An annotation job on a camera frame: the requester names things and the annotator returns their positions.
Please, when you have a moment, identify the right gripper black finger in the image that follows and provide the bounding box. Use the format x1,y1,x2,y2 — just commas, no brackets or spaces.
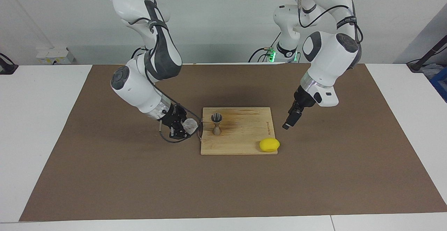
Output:
170,124,192,140
178,107,196,120

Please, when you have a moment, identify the black clamp mount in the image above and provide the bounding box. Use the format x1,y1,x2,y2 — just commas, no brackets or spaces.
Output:
0,53,19,75

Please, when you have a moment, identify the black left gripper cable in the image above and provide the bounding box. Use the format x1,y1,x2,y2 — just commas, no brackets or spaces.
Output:
297,0,364,44

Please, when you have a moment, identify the yellow lemon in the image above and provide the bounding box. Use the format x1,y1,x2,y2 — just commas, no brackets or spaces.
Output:
259,138,280,153

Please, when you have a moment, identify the steel jigger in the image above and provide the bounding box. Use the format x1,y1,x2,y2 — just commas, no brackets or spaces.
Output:
211,113,223,136

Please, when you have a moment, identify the black stand pole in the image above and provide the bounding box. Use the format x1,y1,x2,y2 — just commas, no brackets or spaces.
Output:
407,35,447,72

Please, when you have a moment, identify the brown table mat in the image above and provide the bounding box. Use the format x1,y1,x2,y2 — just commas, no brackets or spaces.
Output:
19,63,447,222

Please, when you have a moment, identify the blue box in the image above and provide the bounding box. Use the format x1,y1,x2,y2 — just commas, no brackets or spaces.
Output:
430,67,447,102

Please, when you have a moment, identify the clear glass cup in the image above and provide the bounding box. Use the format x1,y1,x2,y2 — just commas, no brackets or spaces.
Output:
183,118,198,135

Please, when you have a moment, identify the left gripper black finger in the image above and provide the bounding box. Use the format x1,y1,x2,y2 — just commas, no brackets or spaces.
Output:
282,111,303,130

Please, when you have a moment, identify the black left arm base cable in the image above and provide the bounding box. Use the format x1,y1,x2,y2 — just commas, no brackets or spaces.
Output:
248,32,281,63

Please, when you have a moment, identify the wooden cutting board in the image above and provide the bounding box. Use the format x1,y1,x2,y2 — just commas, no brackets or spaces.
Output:
197,107,279,156

